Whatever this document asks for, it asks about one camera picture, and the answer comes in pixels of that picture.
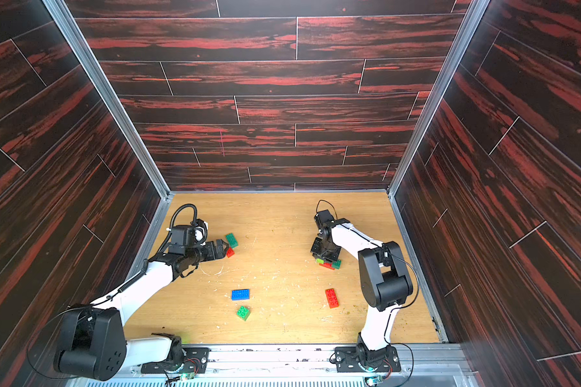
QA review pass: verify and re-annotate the red 2x4 lego brick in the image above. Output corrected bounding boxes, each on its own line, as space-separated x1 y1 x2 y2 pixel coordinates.
325 289 340 309

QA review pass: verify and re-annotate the blue 2x4 lego brick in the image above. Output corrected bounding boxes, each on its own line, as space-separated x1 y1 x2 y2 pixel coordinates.
231 289 250 301

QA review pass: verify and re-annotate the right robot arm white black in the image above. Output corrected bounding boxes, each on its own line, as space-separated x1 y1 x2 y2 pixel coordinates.
311 210 413 370

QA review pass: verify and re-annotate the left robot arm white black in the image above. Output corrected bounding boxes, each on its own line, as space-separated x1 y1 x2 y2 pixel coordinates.
53 240 230 382

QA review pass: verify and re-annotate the dark green 2x4 lego brick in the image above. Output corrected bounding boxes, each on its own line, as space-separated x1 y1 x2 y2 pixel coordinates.
225 233 238 248

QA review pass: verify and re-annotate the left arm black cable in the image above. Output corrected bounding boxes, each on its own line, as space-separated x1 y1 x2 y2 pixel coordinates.
157 203 199 257

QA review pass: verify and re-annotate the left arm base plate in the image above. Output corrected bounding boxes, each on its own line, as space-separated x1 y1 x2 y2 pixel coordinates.
140 347 210 375

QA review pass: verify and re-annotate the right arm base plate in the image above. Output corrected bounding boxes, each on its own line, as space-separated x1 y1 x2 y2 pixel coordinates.
329 346 401 372

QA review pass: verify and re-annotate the aluminium front rail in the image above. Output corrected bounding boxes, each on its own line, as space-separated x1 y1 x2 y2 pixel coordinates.
67 344 480 387

